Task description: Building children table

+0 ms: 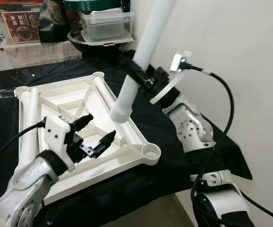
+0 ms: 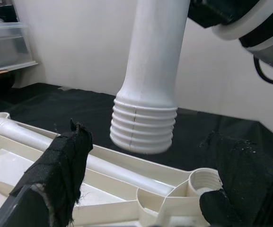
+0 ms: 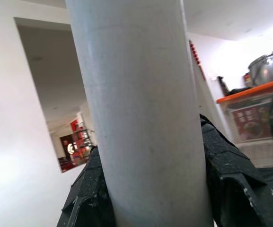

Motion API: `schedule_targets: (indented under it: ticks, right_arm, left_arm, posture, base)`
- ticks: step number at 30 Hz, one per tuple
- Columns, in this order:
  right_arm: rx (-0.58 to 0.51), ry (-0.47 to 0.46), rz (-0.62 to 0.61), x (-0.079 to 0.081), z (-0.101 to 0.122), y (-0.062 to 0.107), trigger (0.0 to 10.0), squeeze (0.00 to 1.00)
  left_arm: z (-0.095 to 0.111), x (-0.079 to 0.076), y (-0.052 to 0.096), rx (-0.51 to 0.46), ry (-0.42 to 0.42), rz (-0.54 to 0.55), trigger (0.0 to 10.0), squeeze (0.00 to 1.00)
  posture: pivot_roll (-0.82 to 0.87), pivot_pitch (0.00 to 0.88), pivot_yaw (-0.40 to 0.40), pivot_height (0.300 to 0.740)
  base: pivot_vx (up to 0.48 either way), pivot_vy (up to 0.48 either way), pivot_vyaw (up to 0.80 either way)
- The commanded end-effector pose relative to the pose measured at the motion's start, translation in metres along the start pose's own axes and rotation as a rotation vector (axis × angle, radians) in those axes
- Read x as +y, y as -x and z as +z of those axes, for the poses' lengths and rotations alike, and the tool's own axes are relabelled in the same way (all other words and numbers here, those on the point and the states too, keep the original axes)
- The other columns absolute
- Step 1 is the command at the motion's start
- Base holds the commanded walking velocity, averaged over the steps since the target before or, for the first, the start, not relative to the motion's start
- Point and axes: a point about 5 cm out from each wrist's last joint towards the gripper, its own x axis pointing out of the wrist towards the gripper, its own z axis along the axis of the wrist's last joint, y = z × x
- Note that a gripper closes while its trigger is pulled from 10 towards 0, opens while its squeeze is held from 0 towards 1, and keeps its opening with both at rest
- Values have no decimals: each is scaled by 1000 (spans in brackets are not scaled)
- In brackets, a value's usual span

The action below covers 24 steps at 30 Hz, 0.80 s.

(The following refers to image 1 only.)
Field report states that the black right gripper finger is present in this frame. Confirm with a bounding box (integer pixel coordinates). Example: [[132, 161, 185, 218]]
[[129, 61, 151, 90]]

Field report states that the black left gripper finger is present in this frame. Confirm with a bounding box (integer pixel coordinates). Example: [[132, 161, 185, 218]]
[[90, 131, 117, 159], [70, 113, 94, 133]]

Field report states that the clear plastic storage box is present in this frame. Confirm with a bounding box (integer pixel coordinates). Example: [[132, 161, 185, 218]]
[[77, 10, 136, 43]]

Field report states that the black tablecloth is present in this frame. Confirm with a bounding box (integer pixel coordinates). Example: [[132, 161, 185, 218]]
[[0, 52, 253, 227]]

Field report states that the large black basin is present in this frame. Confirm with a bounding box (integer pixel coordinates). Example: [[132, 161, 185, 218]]
[[68, 28, 137, 50]]

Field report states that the beige cloth covered bench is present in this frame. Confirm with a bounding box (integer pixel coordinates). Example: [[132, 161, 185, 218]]
[[4, 40, 87, 69]]

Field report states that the green round pot lid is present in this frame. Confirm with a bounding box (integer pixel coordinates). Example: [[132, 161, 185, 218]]
[[63, 0, 127, 12]]

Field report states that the black plastic bag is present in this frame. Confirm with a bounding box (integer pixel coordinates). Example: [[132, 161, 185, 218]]
[[38, 0, 68, 43]]

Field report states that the red printed carton box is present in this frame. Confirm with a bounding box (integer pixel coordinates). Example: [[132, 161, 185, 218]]
[[1, 10, 42, 44]]

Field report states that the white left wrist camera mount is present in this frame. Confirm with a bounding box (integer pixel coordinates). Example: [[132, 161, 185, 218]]
[[43, 115, 78, 172]]

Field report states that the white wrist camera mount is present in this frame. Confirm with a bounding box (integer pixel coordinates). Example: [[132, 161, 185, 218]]
[[43, 115, 78, 172], [150, 51, 194, 105]]

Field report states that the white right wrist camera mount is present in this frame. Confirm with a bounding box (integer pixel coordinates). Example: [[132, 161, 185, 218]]
[[150, 51, 194, 105]]

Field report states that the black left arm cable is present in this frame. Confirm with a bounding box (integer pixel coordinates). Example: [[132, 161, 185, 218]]
[[0, 121, 47, 190]]

